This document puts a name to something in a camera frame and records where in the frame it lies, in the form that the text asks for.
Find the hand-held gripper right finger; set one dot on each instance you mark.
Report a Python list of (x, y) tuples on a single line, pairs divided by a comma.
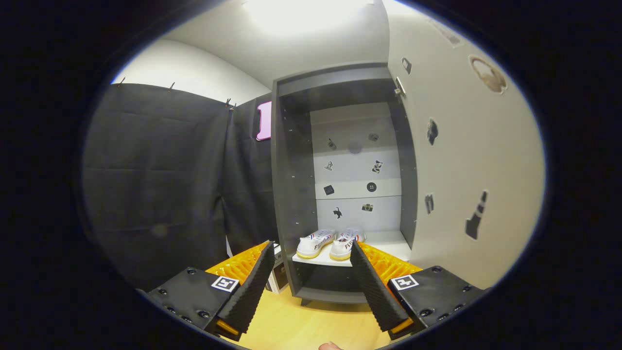
[(371, 287)]

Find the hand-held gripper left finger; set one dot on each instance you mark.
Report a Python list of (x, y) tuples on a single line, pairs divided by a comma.
[(252, 287)]

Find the white canvas shoe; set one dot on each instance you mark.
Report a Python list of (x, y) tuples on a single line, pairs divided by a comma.
[(342, 248), (313, 244)]

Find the black backdrop cloth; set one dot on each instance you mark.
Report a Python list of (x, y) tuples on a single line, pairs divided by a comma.
[(155, 184)]

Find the large ceiling light panel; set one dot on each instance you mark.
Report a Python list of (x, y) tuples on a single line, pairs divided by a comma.
[(306, 14)]

